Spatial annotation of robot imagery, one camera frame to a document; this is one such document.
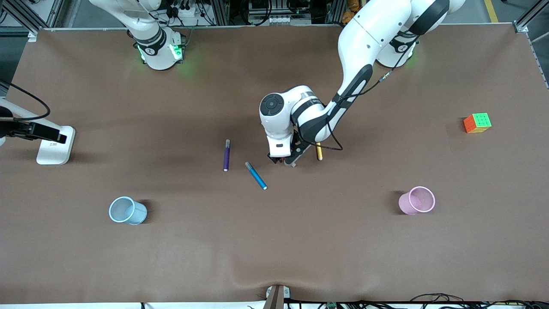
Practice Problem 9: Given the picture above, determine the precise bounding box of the white stand with pole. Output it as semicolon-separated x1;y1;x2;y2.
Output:
0;98;76;166

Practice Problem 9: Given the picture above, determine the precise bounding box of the pink mesh cup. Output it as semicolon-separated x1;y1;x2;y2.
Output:
398;186;436;215

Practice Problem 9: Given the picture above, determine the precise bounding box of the blue marker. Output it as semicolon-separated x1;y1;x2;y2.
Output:
244;161;268;191

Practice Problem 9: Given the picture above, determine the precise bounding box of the white power strip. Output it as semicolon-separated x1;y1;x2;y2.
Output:
169;2;204;25

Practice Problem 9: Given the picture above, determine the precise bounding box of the colourful puzzle cube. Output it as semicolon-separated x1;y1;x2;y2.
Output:
463;112;492;134

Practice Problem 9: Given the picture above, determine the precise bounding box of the pile of orange snack bags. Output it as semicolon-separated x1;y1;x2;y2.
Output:
342;0;365;24

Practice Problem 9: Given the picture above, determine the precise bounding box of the grey power strip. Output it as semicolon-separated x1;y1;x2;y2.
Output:
248;14;313;25

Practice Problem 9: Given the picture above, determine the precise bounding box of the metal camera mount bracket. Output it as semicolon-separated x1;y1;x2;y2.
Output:
265;284;290;309

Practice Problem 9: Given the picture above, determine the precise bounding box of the light blue mesh cup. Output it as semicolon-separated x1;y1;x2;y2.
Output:
109;196;148;225

